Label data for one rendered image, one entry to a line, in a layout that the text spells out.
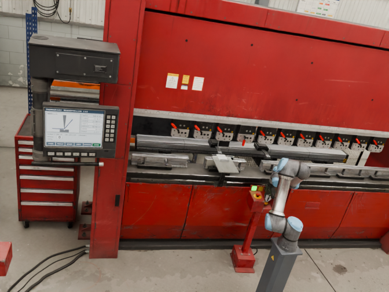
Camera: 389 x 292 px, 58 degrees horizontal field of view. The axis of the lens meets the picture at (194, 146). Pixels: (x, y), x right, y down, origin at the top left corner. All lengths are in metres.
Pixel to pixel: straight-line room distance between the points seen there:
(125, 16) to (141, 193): 1.48
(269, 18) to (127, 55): 1.11
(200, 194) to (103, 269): 1.08
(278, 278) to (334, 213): 1.34
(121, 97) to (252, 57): 1.08
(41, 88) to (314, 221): 2.88
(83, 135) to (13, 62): 4.87
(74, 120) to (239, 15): 1.42
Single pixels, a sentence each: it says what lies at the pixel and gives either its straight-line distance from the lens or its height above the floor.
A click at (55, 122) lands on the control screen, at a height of 1.49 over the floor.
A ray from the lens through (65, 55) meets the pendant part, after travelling 2.20.
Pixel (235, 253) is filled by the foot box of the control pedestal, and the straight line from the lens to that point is 3.61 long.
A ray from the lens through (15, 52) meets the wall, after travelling 7.07.
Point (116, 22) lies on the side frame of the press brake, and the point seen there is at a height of 2.07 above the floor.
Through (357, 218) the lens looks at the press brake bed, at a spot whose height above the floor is 0.43.
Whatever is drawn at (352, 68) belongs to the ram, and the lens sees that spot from 3.39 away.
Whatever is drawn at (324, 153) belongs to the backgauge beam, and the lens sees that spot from 4.02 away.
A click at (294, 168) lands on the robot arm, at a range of 2.63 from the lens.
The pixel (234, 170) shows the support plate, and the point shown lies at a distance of 3.06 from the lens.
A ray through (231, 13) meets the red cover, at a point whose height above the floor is 2.23.
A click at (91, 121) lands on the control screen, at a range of 2.31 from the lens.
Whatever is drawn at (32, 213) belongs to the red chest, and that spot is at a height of 0.21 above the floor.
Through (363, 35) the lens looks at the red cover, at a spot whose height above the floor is 2.23.
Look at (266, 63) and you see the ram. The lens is 2.99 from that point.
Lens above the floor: 2.45
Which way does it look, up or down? 26 degrees down
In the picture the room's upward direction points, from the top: 11 degrees clockwise
